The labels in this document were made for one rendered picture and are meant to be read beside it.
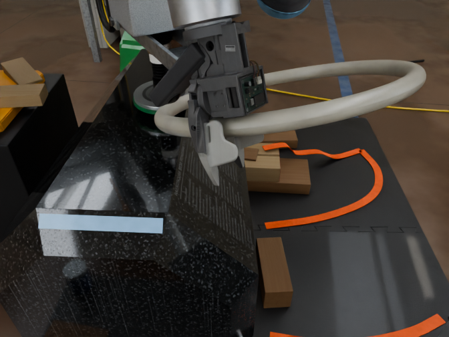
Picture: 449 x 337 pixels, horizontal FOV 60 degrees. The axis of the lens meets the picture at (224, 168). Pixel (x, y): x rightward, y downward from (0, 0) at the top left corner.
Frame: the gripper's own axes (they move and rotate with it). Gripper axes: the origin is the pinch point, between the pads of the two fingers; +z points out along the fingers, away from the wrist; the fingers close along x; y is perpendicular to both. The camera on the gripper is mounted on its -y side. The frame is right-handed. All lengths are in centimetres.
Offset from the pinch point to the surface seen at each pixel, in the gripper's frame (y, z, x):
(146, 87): -70, -6, 58
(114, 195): -50, 16, 17
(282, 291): -38, 86, 74
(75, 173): -65, 10, 17
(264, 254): -52, 78, 87
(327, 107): 15.0, -7.2, 4.4
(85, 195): -57, 14, 13
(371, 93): 19.5, -7.4, 9.6
